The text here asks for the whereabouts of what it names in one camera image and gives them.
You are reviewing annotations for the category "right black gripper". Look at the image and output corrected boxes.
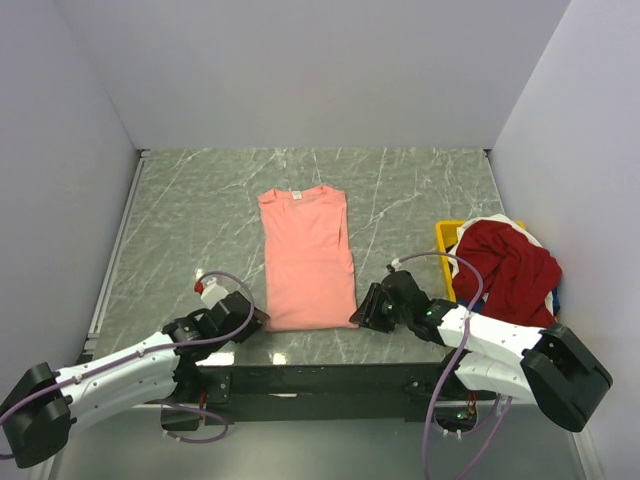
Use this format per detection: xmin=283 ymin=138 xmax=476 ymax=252
xmin=349 ymin=282 xmax=412 ymax=334

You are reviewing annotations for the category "pink t shirt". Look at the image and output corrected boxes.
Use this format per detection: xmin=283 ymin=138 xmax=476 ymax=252
xmin=258 ymin=185 xmax=356 ymax=332

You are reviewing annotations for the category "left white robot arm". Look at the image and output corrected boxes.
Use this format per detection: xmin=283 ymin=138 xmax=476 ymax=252
xmin=1 ymin=292 xmax=269 ymax=469

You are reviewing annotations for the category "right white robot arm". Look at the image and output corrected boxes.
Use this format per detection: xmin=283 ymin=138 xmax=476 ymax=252
xmin=350 ymin=271 xmax=613 ymax=432

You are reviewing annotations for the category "black base beam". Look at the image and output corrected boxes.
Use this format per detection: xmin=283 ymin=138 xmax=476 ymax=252
xmin=159 ymin=362 xmax=501 ymax=434

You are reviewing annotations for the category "blue t shirt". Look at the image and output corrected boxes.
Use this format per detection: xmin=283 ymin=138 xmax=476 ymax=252
xmin=472 ymin=288 xmax=561 ymax=317

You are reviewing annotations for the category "white t shirt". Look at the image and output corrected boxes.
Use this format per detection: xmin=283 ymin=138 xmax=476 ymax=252
xmin=447 ymin=212 xmax=556 ymax=316

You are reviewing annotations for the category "yellow plastic bin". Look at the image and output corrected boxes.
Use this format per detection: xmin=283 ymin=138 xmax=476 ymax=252
xmin=435 ymin=214 xmax=526 ymax=301

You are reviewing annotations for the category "red t shirt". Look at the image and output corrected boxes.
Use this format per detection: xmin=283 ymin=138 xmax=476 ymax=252
xmin=451 ymin=217 xmax=564 ymax=329

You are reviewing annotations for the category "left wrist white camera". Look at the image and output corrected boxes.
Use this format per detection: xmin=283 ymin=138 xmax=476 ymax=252
xmin=194 ymin=277 xmax=229 ymax=309

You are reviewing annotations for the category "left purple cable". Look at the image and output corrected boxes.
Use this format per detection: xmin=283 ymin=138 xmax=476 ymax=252
xmin=0 ymin=270 xmax=257 ymax=460

